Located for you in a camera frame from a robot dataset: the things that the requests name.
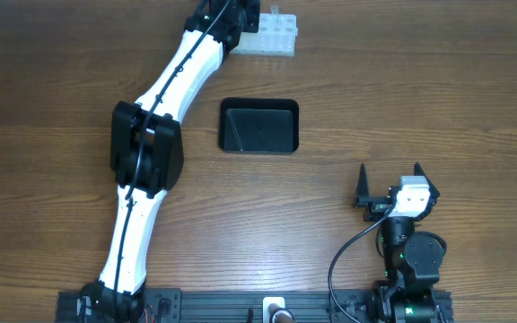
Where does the white test tube rack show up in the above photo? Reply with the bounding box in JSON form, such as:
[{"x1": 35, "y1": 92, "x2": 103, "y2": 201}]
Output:
[{"x1": 230, "y1": 12, "x2": 299, "y2": 58}]

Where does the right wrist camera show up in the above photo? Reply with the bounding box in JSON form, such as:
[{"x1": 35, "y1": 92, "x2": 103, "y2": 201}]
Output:
[{"x1": 394, "y1": 175, "x2": 433, "y2": 219}]

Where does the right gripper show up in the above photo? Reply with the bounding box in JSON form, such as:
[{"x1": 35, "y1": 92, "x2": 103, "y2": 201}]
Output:
[{"x1": 353, "y1": 161, "x2": 442, "y2": 223}]

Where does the mounting rail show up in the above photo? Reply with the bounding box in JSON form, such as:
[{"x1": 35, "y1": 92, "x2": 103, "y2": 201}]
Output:
[{"x1": 56, "y1": 286, "x2": 455, "y2": 323}]

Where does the black cable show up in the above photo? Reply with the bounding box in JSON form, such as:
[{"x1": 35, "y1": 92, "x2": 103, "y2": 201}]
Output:
[
  {"x1": 125, "y1": 0, "x2": 232, "y2": 202},
  {"x1": 328, "y1": 202, "x2": 398, "y2": 323}
]

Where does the black tray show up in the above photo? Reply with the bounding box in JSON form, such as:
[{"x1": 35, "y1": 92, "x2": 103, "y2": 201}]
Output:
[{"x1": 217, "y1": 97, "x2": 301, "y2": 156}]

